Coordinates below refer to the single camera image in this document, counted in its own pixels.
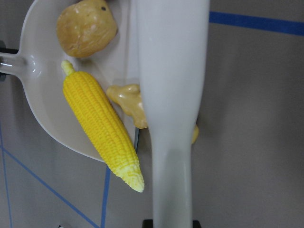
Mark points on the yellow toy corn cob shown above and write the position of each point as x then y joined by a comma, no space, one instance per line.
102,125

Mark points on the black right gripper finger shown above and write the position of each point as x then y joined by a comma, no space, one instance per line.
149,223

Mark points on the tan toy ginger root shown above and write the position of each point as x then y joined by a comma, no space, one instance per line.
128,102

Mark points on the brown toy potato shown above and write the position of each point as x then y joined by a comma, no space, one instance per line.
85,28

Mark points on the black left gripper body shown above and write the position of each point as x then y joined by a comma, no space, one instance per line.
6,50

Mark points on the beige plastic dustpan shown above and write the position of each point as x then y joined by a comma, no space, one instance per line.
38,66

